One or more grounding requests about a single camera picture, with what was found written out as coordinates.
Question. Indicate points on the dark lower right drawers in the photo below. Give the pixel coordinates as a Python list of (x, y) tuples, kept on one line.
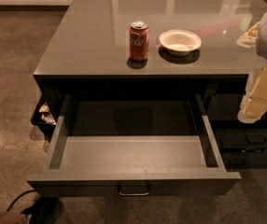
[(240, 145)]

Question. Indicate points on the red coke can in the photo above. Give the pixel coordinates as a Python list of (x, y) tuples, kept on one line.
[(139, 37)]

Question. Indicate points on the metal drawer handle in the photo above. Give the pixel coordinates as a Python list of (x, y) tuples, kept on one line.
[(133, 190)]

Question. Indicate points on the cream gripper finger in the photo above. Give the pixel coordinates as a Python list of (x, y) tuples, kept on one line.
[(254, 102), (249, 38)]

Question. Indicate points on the black bin with trash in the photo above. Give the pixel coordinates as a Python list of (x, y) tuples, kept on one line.
[(39, 119)]

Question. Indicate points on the white paper bowl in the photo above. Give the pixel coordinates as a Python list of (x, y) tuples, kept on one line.
[(180, 42)]

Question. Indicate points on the grey cabinet counter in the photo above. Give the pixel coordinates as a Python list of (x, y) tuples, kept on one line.
[(89, 55)]

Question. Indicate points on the open grey top drawer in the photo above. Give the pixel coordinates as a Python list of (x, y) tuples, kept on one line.
[(98, 145)]

